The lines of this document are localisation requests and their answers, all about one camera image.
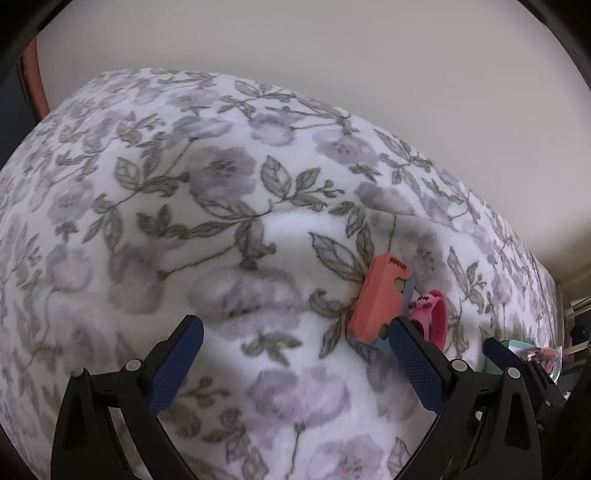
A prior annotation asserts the pink watch with black face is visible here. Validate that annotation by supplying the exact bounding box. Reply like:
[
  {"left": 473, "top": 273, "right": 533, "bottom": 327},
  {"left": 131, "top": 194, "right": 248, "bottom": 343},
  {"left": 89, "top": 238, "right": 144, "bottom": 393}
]
[{"left": 409, "top": 290, "right": 450, "bottom": 354}]

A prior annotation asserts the orange red board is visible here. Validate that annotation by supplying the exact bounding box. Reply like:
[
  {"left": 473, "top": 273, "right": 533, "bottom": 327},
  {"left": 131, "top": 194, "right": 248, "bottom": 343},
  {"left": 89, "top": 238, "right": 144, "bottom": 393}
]
[{"left": 19, "top": 37, "right": 51, "bottom": 121}]

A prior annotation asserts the salmon and blue foam cube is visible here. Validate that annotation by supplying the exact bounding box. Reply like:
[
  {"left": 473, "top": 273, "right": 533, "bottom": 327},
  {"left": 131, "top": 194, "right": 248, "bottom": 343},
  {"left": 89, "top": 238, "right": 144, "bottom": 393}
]
[{"left": 346, "top": 254, "right": 415, "bottom": 352}]

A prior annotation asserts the floral grey white blanket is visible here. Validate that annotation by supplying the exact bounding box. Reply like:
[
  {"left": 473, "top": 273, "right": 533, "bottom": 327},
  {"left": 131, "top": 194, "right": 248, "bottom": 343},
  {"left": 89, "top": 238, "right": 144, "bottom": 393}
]
[{"left": 0, "top": 68, "right": 561, "bottom": 480}]

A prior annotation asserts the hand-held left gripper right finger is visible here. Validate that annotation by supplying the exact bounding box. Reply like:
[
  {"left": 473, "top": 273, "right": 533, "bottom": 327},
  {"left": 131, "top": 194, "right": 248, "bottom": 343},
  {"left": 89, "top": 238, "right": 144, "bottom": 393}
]
[{"left": 388, "top": 316, "right": 543, "bottom": 480}]

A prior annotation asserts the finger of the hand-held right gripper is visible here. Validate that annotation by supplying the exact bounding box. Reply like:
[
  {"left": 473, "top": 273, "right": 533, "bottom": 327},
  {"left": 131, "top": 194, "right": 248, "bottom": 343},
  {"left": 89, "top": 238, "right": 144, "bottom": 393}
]
[
  {"left": 482, "top": 338, "right": 532, "bottom": 384},
  {"left": 526, "top": 360, "right": 566, "bottom": 409}
]

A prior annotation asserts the dark cabinet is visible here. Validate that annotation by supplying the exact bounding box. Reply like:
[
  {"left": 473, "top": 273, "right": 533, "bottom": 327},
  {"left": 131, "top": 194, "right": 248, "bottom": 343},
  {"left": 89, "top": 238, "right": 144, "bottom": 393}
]
[{"left": 0, "top": 60, "right": 35, "bottom": 167}]

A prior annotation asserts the toy doll with pink helmet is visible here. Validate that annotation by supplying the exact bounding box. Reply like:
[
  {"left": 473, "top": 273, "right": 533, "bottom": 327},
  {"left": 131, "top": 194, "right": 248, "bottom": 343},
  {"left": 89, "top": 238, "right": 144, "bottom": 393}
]
[{"left": 531, "top": 347, "right": 559, "bottom": 370}]

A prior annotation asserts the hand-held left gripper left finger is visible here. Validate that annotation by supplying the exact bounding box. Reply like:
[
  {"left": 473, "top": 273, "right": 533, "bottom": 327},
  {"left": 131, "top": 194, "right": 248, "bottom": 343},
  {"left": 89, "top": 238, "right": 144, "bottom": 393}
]
[{"left": 50, "top": 315, "right": 205, "bottom": 480}]

